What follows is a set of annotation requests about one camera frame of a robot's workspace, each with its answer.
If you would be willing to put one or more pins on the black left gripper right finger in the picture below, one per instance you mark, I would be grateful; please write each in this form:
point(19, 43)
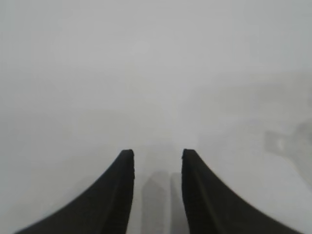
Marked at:
point(209, 207)

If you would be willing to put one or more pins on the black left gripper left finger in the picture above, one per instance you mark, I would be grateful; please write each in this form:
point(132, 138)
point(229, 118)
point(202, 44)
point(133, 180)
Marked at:
point(107, 207)

